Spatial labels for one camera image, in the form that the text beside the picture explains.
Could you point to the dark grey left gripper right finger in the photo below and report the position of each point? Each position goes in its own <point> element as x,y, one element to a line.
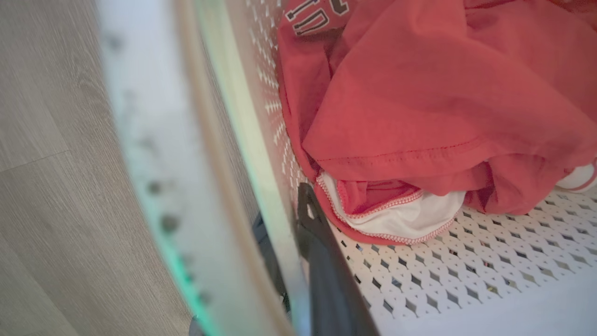
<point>326,275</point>

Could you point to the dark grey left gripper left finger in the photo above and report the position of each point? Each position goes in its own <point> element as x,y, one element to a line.
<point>270,254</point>

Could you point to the white perforated plastic laundry basket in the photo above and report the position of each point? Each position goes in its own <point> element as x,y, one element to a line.
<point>466,270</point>

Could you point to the red printed t-shirt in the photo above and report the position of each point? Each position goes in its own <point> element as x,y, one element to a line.
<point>429,102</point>

